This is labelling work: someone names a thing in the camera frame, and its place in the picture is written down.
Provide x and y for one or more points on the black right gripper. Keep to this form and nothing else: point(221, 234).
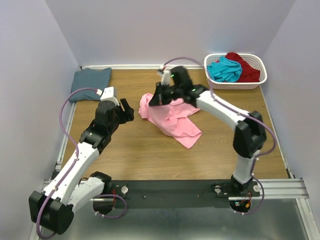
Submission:
point(158, 98)

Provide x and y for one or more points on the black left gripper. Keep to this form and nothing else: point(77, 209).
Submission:
point(128, 115)

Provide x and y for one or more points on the pink t shirt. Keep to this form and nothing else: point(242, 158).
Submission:
point(172, 119)

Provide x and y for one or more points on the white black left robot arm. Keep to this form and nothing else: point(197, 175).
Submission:
point(54, 208)

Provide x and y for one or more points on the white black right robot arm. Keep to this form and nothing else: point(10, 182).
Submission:
point(249, 134)

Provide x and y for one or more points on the folded grey-blue t shirt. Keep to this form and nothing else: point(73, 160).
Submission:
point(89, 78)

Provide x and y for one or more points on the turquoise t shirt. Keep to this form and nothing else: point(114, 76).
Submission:
point(224, 70)

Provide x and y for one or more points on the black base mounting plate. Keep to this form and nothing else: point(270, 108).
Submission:
point(175, 194)

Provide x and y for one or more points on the dark red t shirt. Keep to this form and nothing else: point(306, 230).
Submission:
point(249, 74)

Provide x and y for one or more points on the white plastic laundry basket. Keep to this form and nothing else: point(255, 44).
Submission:
point(253, 60)

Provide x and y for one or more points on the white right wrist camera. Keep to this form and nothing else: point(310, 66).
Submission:
point(165, 74)

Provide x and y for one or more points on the aluminium frame rail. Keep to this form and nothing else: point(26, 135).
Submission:
point(270, 189)

